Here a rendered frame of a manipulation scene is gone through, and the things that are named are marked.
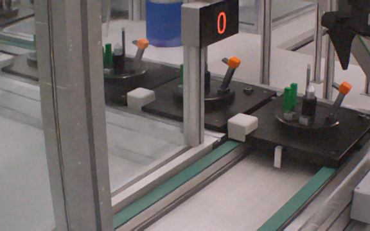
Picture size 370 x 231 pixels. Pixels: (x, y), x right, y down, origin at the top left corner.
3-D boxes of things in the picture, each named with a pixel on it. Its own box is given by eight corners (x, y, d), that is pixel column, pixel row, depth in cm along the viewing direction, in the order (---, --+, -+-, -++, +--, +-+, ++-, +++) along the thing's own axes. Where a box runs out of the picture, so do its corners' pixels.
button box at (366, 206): (416, 179, 117) (421, 151, 115) (383, 228, 102) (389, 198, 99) (385, 171, 121) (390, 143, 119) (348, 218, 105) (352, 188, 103)
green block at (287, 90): (290, 110, 127) (291, 87, 125) (288, 112, 126) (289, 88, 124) (285, 109, 128) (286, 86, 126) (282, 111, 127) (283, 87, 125)
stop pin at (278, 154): (282, 165, 119) (284, 147, 117) (279, 168, 118) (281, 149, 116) (276, 163, 120) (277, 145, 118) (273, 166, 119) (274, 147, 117)
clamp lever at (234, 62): (229, 89, 136) (241, 60, 132) (225, 92, 135) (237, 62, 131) (216, 79, 138) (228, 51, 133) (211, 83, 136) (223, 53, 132)
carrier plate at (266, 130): (378, 125, 130) (379, 116, 129) (336, 169, 112) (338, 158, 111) (282, 101, 143) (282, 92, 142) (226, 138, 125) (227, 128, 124)
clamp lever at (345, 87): (337, 115, 123) (352, 85, 119) (333, 119, 121) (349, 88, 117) (323, 106, 124) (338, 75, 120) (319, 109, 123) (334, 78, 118)
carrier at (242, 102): (276, 99, 143) (278, 47, 139) (220, 136, 125) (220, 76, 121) (189, 78, 156) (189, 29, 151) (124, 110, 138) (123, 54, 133)
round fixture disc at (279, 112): (350, 119, 128) (351, 110, 127) (324, 143, 118) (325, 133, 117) (292, 104, 135) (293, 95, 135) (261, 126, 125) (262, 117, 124)
